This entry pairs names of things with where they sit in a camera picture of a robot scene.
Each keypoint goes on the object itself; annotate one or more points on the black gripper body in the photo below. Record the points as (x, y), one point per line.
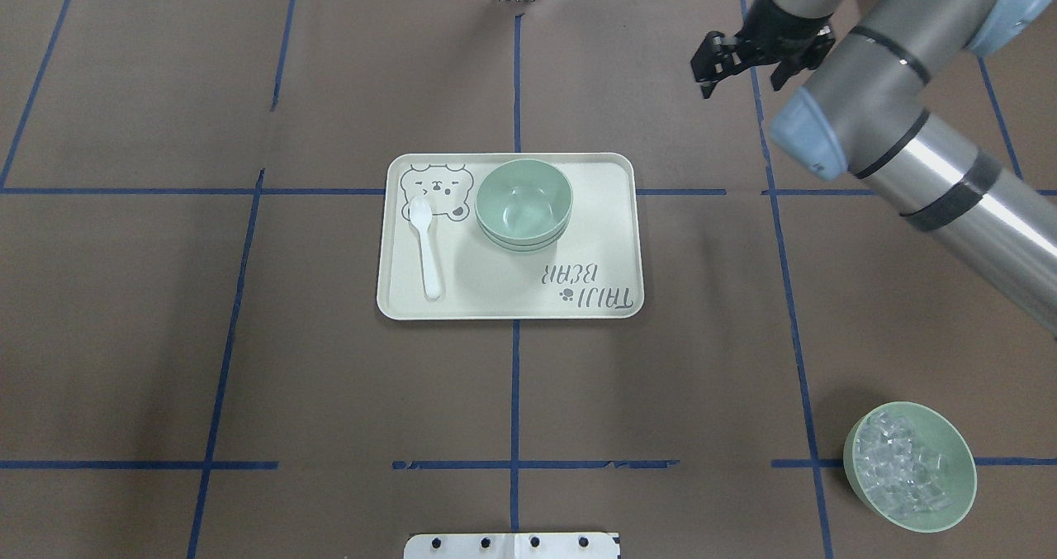
(783, 24)

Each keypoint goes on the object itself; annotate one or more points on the cream bear tray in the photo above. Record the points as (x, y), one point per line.
(592, 271)

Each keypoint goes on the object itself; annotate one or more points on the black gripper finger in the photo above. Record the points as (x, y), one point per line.
(716, 58)
(810, 58)

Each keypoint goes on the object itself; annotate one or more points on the green bowl on tray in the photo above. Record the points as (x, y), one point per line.
(522, 248)

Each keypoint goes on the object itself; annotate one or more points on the white plastic spoon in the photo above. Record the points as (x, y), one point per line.
(421, 218)

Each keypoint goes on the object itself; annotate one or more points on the white camera post base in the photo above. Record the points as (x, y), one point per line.
(514, 545)

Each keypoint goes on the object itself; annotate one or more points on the green bowl with ice cubes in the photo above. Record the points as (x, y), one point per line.
(911, 466)

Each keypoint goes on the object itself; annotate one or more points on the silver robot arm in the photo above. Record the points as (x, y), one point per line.
(860, 113)

